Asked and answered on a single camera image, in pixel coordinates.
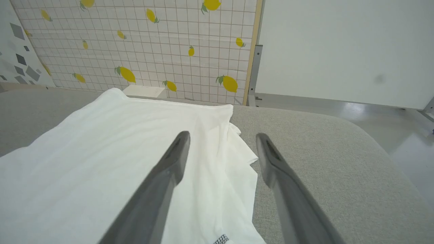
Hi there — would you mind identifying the grey shapes wall panel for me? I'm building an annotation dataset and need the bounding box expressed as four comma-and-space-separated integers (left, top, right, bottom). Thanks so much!
0, 0, 56, 88

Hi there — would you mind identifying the grey metal panel stand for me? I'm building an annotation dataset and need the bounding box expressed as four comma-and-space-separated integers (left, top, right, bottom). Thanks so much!
247, 44, 263, 107

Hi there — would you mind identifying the white t-shirt garment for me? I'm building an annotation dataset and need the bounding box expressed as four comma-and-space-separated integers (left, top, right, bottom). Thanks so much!
0, 88, 267, 244

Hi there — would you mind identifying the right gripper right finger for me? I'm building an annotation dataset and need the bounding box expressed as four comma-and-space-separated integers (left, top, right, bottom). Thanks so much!
256, 133, 344, 244

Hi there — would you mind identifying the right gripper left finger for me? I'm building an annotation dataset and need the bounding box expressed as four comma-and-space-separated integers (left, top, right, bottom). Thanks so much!
98, 131, 191, 244

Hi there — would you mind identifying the white partition board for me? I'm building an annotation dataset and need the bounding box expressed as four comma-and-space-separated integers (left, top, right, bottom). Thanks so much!
254, 0, 434, 110

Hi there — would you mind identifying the white box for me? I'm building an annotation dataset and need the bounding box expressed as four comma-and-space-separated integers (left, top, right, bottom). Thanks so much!
123, 85, 166, 99

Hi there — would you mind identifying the grey metal board frame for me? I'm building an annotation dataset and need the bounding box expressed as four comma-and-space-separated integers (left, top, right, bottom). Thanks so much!
419, 97, 434, 134

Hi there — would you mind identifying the lemon pattern partition panel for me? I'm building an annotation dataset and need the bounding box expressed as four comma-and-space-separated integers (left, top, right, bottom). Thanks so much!
9, 0, 264, 106

